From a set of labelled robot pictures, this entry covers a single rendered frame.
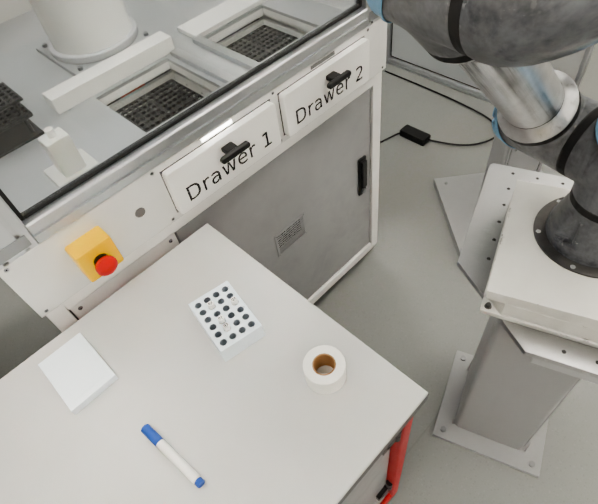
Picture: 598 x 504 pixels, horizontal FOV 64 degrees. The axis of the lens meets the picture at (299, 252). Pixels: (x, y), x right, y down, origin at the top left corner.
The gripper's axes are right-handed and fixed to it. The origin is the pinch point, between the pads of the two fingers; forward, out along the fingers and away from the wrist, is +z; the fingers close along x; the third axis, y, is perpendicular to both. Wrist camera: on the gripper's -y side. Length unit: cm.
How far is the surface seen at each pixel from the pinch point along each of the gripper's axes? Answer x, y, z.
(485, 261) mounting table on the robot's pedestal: -0.9, -6.5, 39.1
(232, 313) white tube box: -27, -46, 50
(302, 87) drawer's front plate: 15, -53, 18
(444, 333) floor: 54, -5, 98
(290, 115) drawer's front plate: 13, -55, 24
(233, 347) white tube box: -32, -43, 53
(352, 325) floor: 48, -36, 103
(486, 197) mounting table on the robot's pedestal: 14.6, -9.2, 32.4
